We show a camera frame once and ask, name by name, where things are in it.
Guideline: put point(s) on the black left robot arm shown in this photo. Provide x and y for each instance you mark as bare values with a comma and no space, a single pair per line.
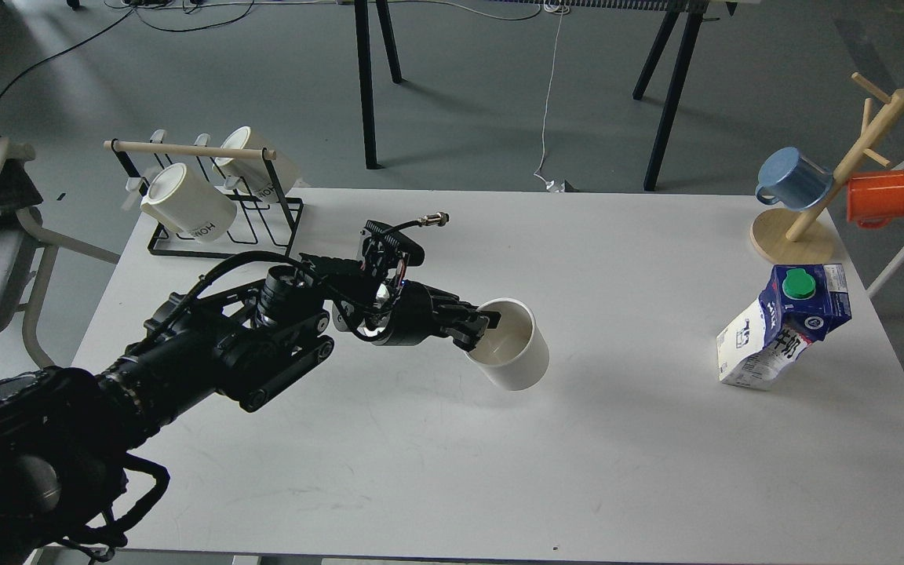
249,329

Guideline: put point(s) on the orange enamel mug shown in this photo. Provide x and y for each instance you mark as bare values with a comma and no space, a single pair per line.
874,199

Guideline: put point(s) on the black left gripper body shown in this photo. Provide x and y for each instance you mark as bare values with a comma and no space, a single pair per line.
372,298

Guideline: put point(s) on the black wire mug rack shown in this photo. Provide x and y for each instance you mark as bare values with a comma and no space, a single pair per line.
258,225

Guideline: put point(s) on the rear white mug on rack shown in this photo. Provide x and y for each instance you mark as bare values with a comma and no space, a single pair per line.
253,171

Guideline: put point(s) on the white mug with black handle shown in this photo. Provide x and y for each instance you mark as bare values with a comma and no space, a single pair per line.
513,354

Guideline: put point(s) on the blue and white milk carton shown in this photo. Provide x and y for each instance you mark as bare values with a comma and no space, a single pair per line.
800,305

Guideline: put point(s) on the white mug on rack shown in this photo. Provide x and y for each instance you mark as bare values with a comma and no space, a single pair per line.
184,203
253,171

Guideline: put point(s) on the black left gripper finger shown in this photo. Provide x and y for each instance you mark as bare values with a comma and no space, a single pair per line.
459,315
466,337

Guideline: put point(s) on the blue enamel mug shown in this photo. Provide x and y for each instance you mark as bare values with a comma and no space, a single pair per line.
790,178

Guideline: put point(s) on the front white mug on rack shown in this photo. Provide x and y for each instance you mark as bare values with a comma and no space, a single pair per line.
184,203

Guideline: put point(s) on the black background table legs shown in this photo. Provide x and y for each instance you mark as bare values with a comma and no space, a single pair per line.
486,96

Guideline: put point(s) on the wooden mug tree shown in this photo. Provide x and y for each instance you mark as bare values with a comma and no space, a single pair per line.
783,236

